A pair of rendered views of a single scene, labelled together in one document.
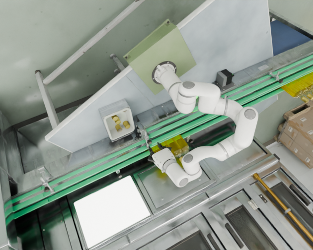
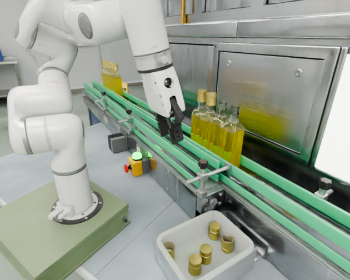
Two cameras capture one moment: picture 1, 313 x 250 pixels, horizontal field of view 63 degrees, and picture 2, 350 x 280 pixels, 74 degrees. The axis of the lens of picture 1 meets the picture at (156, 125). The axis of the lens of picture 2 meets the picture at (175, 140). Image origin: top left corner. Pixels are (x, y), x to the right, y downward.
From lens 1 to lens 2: 106 cm
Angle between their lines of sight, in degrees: 37
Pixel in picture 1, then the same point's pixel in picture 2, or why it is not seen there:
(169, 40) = (5, 220)
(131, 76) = (100, 263)
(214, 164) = (207, 71)
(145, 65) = (49, 241)
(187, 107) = (54, 119)
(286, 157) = not seen: hidden behind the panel
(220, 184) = (214, 34)
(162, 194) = (290, 80)
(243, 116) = (20, 31)
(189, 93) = (13, 125)
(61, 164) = not seen: outside the picture
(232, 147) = (65, 8)
